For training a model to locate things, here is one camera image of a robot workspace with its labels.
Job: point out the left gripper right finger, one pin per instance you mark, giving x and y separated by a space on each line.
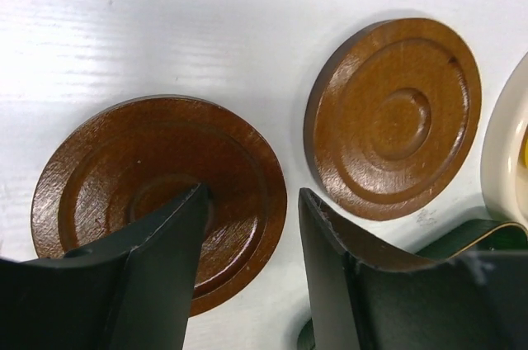
412 296

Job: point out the dark green serving tray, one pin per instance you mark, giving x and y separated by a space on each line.
474 234

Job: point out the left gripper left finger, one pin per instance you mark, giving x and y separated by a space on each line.
129 290

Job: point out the cream three-tier dessert stand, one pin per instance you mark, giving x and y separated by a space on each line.
503 179

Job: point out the brown coaster front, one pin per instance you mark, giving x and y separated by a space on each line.
370 249

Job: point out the orange glazed donut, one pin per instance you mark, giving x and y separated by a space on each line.
523 153

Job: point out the brown coaster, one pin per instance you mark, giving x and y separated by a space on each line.
132 158
392 116
370 249

